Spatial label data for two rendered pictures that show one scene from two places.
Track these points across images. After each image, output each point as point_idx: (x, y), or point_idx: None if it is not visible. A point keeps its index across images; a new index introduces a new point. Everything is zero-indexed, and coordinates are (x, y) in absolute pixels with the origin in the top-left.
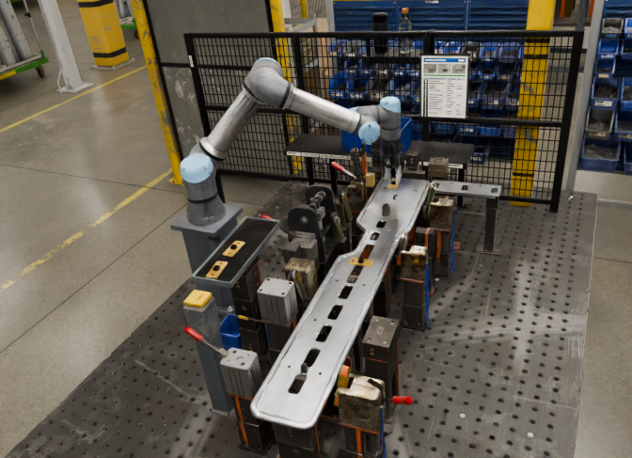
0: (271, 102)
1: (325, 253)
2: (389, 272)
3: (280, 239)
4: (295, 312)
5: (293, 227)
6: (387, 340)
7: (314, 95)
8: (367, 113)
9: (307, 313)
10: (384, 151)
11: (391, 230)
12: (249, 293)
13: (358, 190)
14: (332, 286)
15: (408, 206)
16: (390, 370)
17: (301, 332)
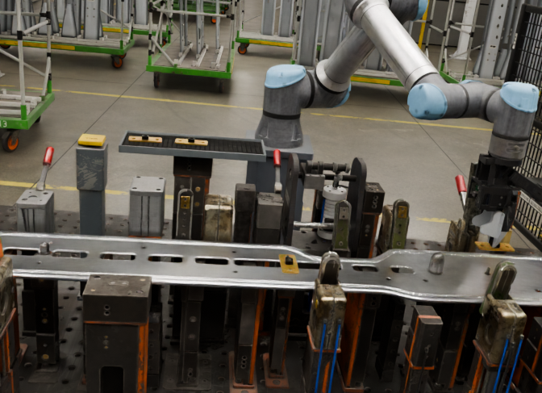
0: (346, 10)
1: (309, 248)
2: (357, 339)
3: (406, 269)
4: (152, 232)
5: (286, 181)
6: (97, 291)
7: (398, 22)
8: (462, 84)
9: (152, 240)
10: (477, 169)
11: (392, 280)
12: (173, 201)
13: (457, 231)
14: (219, 250)
15: (480, 288)
16: (96, 344)
17: (115, 242)
